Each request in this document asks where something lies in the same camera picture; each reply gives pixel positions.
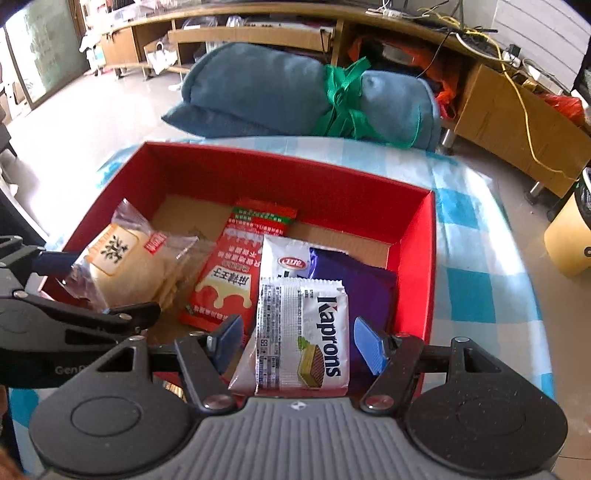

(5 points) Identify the red cardboard box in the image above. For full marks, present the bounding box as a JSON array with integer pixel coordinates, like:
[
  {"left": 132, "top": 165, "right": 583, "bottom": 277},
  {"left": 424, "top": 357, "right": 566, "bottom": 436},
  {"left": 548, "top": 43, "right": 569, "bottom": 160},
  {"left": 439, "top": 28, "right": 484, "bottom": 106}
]
[{"left": 41, "top": 141, "right": 438, "bottom": 402}]

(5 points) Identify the wooden TV cabinet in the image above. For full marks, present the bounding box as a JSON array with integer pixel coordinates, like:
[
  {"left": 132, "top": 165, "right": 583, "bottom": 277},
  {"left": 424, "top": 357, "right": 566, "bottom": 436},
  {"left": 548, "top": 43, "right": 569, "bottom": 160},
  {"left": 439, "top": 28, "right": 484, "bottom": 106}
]
[{"left": 98, "top": 2, "right": 590, "bottom": 196}]

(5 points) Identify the yellow trash bin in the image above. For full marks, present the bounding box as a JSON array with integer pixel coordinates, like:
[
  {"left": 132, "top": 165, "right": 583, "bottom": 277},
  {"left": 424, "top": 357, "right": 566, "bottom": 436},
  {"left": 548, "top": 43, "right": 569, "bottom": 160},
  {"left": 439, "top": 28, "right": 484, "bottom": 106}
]
[{"left": 544, "top": 167, "right": 591, "bottom": 277}]

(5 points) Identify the blue checkered tablecloth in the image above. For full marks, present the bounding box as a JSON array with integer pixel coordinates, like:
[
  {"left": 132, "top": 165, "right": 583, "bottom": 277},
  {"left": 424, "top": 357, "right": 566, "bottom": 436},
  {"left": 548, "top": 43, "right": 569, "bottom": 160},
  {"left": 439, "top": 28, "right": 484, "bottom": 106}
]
[{"left": 8, "top": 135, "right": 555, "bottom": 476}]

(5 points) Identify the white Kaprons wafer packet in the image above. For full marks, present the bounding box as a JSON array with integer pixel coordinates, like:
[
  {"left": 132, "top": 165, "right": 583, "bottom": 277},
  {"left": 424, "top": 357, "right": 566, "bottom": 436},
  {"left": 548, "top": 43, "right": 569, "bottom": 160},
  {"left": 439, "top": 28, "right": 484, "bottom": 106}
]
[{"left": 256, "top": 277, "right": 351, "bottom": 398}]

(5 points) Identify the purple foil snack packet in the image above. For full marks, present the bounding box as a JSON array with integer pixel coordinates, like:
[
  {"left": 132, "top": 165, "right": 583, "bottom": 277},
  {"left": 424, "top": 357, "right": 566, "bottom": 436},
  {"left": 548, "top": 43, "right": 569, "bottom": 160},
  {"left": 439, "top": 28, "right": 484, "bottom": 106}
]
[{"left": 308, "top": 247, "right": 397, "bottom": 393}]

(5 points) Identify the green ribbon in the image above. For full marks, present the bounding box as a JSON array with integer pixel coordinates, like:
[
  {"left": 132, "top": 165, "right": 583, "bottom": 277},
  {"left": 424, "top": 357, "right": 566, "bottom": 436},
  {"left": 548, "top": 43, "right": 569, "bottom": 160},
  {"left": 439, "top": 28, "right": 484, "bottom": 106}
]
[{"left": 311, "top": 57, "right": 421, "bottom": 149}]

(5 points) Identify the long red snack packet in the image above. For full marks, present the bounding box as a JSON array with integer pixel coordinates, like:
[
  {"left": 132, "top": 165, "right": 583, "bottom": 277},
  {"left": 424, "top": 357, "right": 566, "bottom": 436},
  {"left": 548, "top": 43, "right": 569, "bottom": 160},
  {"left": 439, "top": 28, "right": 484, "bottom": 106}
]
[{"left": 179, "top": 199, "right": 297, "bottom": 338}]

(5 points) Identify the orange plastic bag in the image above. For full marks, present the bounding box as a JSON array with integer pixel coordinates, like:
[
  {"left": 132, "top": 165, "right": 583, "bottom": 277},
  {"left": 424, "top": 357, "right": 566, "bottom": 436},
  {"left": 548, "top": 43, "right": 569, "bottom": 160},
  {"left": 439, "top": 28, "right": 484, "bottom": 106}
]
[{"left": 347, "top": 35, "right": 463, "bottom": 121}]

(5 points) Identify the round yellow bun packet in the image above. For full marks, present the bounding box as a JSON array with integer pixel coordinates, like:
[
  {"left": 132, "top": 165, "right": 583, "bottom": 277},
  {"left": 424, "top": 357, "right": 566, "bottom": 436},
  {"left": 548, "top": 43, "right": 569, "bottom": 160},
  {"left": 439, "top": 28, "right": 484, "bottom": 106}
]
[{"left": 64, "top": 198, "right": 199, "bottom": 315}]

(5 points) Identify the yellow crispy noodle packet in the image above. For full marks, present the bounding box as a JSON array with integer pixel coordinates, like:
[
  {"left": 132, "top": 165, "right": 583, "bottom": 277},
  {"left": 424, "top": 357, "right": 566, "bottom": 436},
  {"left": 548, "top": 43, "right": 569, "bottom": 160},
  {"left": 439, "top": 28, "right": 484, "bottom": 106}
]
[{"left": 154, "top": 237, "right": 214, "bottom": 311}]

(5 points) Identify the yellow cable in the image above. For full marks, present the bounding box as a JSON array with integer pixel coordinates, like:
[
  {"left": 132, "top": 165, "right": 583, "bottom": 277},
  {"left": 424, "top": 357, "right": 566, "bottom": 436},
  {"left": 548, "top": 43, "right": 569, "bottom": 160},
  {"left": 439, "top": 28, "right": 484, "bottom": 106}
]
[{"left": 434, "top": 13, "right": 578, "bottom": 179}]

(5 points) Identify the white spicy gluten strip packet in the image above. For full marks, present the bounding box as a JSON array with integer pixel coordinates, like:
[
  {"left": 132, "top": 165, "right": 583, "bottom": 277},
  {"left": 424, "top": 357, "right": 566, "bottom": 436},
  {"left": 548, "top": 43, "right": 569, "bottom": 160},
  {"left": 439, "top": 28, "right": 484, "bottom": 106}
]
[{"left": 229, "top": 235, "right": 311, "bottom": 396}]

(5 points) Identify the blue rolled cushion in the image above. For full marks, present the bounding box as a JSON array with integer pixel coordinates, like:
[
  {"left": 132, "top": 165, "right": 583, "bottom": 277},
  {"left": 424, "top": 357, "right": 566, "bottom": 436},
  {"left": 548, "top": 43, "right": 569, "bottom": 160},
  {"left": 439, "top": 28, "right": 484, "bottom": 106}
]
[{"left": 162, "top": 43, "right": 442, "bottom": 151}]

